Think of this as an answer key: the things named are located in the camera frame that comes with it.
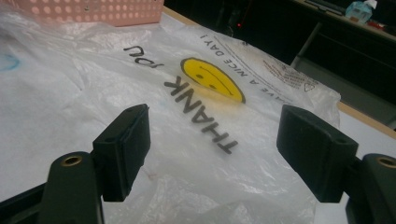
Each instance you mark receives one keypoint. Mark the clear plastic bag yellow smiley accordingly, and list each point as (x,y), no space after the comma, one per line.
(93,93)

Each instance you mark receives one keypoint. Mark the light blue tissue pack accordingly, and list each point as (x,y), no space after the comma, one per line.
(359,11)

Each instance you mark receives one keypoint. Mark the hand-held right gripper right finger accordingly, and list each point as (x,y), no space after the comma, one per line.
(311,155)

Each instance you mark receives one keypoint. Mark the pink perforated plastic basket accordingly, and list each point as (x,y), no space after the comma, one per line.
(93,12)

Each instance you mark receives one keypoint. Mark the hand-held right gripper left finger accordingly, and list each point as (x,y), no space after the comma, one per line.
(121,155)

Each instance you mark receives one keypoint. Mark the white metal frame desk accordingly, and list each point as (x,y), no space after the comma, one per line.
(342,90)

